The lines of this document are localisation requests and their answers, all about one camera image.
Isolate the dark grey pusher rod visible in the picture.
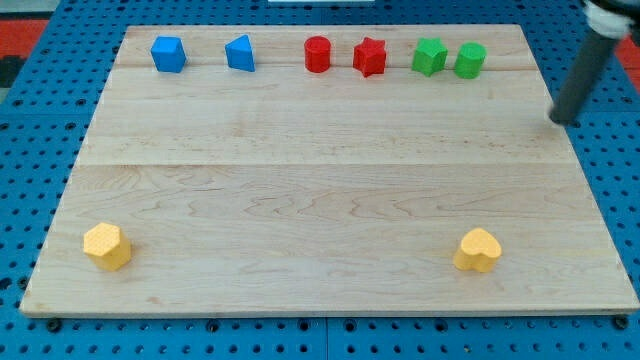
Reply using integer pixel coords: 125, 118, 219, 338
549, 29, 620, 125

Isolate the white and black rod mount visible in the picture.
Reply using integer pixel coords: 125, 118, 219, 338
583, 0, 639, 39

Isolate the yellow heart block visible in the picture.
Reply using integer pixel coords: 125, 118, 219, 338
453, 228, 502, 273

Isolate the green cylinder block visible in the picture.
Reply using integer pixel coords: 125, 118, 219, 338
454, 42, 487, 79

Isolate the green star block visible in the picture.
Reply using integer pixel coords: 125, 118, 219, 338
411, 38, 448, 77

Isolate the red star block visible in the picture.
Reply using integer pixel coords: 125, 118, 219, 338
353, 37, 387, 77

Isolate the red cylinder block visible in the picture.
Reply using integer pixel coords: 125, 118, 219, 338
304, 36, 331, 73

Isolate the blue triangular prism block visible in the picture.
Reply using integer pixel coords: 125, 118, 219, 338
225, 34, 255, 72

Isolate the wooden board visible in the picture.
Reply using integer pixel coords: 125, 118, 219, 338
20, 25, 639, 318

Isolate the blue cube block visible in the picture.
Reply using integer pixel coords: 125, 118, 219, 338
151, 36, 186, 73

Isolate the yellow hexagon block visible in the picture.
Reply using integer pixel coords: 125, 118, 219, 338
83, 222, 132, 271

